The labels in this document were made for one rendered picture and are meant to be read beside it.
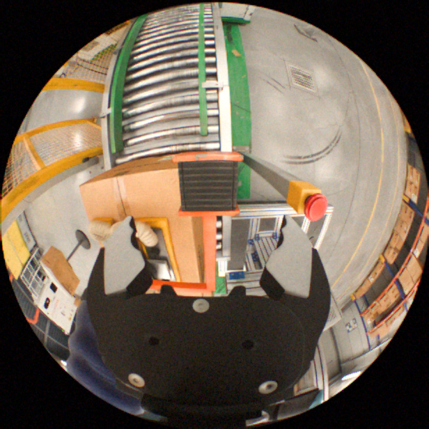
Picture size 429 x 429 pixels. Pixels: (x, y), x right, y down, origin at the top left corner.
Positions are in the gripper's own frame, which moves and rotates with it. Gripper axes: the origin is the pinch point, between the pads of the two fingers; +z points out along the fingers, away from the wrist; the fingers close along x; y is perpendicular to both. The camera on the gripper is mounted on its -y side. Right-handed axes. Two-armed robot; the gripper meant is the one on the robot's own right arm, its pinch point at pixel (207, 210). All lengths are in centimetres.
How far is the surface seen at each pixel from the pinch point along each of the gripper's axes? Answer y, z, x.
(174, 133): -10, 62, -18
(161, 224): 14.3, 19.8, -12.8
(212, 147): -2, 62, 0
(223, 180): -0.8, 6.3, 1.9
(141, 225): 11.5, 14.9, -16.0
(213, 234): 8.3, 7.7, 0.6
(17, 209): -4, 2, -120
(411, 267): 162, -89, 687
